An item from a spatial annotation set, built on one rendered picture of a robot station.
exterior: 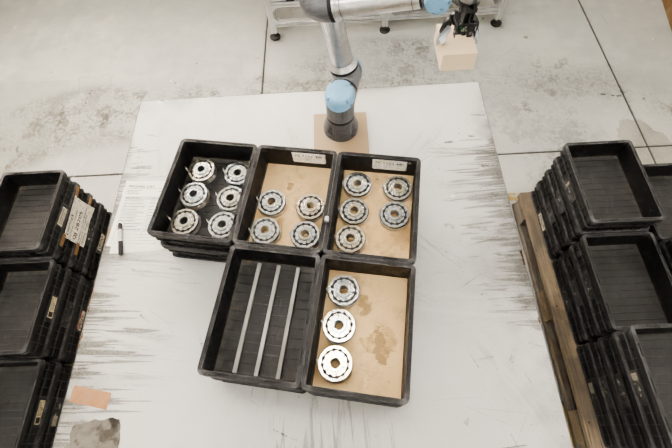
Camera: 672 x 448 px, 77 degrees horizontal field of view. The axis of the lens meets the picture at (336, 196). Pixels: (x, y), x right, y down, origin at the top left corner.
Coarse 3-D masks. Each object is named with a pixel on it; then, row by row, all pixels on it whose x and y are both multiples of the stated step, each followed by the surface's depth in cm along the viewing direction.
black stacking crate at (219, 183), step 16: (192, 144) 160; (208, 144) 159; (192, 160) 167; (224, 160) 166; (240, 160) 166; (176, 176) 156; (176, 192) 157; (160, 208) 147; (176, 208) 157; (208, 208) 156; (160, 224) 148; (160, 240) 146; (176, 240) 146
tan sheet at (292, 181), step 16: (272, 176) 161; (288, 176) 161; (304, 176) 160; (320, 176) 160; (288, 192) 157; (304, 192) 157; (320, 192) 157; (288, 208) 154; (288, 224) 151; (320, 224) 150; (288, 240) 148
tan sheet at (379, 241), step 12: (372, 180) 158; (384, 180) 158; (372, 192) 156; (372, 204) 153; (384, 204) 153; (408, 204) 152; (372, 216) 151; (396, 216) 150; (336, 228) 149; (360, 228) 149; (372, 228) 149; (384, 228) 148; (408, 228) 148; (348, 240) 147; (372, 240) 146; (384, 240) 146; (396, 240) 146; (408, 240) 146; (360, 252) 144; (372, 252) 144; (384, 252) 144; (396, 252) 144; (408, 252) 144
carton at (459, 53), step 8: (440, 24) 154; (448, 40) 150; (456, 40) 150; (464, 40) 150; (472, 40) 150; (440, 48) 150; (448, 48) 148; (456, 48) 148; (464, 48) 148; (472, 48) 148; (440, 56) 151; (448, 56) 147; (456, 56) 148; (464, 56) 148; (472, 56) 148; (440, 64) 152; (448, 64) 151; (456, 64) 151; (464, 64) 151; (472, 64) 151
